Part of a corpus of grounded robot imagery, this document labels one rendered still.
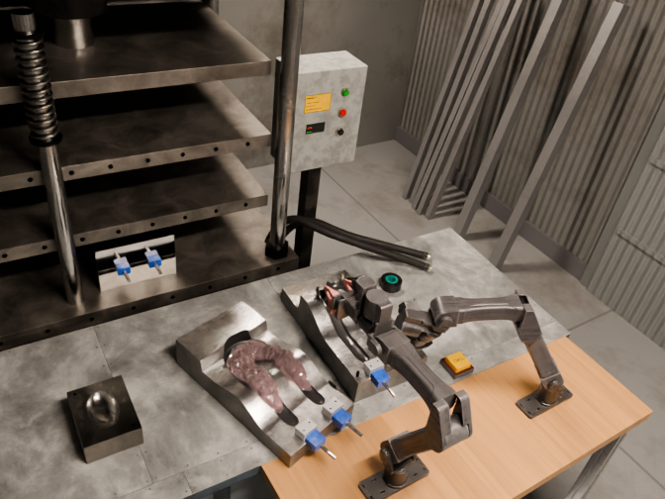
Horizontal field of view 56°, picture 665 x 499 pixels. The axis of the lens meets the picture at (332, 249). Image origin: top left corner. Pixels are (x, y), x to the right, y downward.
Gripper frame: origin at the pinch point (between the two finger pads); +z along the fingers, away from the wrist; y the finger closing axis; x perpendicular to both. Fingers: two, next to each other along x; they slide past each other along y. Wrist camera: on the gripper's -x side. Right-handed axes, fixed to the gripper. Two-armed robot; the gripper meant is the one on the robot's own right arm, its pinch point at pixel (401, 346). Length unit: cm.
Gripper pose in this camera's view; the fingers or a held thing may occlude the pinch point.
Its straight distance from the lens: 192.5
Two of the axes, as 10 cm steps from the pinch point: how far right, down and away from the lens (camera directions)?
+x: 3.5, 9.0, -2.6
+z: -3.8, 3.9, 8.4
